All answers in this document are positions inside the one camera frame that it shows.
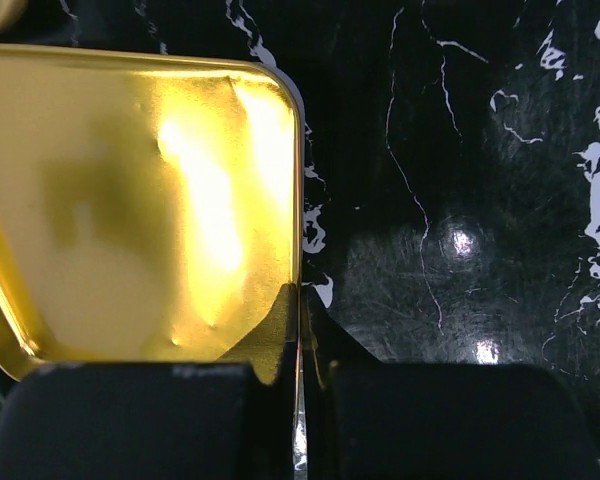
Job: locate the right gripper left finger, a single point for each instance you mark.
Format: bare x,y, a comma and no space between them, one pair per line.
162,420

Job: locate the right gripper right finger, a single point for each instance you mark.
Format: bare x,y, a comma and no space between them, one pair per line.
367,419

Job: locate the gold tin lid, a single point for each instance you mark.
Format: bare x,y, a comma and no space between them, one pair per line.
150,209

